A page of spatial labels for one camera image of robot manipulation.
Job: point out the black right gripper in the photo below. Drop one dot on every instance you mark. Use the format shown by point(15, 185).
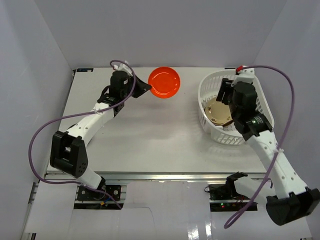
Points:
point(226, 87)

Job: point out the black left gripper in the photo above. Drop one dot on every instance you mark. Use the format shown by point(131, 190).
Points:
point(137, 85)

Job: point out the beige round plate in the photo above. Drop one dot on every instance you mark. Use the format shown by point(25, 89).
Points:
point(218, 113)

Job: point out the orange round plate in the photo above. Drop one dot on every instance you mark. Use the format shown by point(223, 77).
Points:
point(165, 82)

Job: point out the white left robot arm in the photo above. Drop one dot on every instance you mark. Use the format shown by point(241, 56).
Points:
point(69, 148)

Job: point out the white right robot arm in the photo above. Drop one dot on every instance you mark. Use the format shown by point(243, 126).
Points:
point(285, 195)

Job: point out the white plastic basket bin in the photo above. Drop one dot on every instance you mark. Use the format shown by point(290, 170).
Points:
point(208, 89)

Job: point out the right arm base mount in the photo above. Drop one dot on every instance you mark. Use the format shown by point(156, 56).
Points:
point(224, 198)

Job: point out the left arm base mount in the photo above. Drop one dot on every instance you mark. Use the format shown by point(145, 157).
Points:
point(110, 199)

